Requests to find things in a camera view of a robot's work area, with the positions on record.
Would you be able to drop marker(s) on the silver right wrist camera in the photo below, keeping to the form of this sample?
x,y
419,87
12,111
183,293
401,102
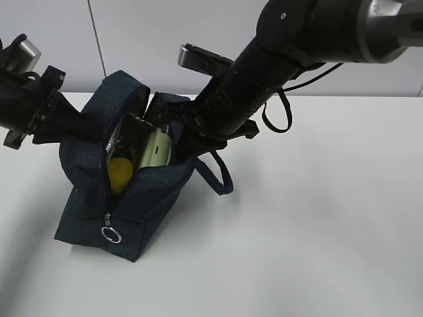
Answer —
x,y
202,61

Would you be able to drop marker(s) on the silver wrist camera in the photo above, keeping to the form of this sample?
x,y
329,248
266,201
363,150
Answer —
x,y
202,61
20,56

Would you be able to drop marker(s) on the dark navy fabric bag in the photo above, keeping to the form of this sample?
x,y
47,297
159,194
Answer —
x,y
122,226

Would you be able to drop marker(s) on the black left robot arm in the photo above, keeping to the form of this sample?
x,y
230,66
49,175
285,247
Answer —
x,y
31,104

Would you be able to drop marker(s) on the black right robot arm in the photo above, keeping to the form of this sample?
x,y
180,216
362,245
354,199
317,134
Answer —
x,y
292,37

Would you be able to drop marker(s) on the yellow toy lemon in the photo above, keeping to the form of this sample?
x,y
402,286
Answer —
x,y
120,171

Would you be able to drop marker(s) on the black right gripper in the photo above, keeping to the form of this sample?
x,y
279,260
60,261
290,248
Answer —
x,y
207,126

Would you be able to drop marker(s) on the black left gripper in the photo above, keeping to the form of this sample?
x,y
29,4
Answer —
x,y
33,105

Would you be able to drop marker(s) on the green toy cucumber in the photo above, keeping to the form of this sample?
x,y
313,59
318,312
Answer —
x,y
124,152

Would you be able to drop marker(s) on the green lidded glass container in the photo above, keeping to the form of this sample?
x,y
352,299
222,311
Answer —
x,y
157,151

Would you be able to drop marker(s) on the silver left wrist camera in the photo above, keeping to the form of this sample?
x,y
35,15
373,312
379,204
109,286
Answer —
x,y
20,56

